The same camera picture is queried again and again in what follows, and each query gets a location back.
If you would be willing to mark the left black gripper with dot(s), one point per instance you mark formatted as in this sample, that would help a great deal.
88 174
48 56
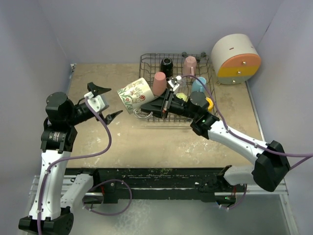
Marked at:
95 89

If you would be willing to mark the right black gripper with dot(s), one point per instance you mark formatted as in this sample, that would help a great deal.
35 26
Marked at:
155 106

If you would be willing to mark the light green faceted mug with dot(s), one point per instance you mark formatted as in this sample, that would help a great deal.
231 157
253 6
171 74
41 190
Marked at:
182 96

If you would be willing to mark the white floral mug green inside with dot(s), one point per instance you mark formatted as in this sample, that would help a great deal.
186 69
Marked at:
134 95

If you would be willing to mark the light blue mug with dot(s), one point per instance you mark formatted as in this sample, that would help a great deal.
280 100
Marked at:
197 85

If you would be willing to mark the yellow mug black handle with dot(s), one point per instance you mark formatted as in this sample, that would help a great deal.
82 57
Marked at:
210 104

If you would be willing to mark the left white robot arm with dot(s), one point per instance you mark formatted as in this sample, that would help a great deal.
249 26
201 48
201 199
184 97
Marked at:
52 212

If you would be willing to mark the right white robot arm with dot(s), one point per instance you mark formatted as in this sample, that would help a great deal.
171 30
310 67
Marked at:
268 164

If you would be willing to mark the black cup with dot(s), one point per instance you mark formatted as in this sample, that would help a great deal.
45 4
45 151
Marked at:
166 66

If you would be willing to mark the pale pink faceted mug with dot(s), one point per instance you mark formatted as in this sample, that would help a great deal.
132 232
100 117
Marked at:
189 66

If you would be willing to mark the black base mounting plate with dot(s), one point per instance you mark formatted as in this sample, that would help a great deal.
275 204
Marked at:
200 183

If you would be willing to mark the round three-drawer storage box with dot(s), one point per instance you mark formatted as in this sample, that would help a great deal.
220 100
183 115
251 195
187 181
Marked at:
234 59

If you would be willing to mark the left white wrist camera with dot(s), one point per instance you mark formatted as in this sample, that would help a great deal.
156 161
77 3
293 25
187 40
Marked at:
96 103

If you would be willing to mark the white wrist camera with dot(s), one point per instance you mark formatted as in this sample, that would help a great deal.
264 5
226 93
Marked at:
174 83
96 103

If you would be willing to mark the pink handleless tumbler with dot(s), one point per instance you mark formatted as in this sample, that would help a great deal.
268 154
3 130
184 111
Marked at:
159 83

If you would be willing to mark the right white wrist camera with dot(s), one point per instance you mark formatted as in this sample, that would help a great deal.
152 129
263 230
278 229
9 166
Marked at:
174 83

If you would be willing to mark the grey wire dish rack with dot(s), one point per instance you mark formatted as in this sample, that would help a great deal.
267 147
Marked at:
150 63

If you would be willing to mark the aluminium rail frame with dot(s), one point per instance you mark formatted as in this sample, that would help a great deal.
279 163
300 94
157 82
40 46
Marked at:
58 194

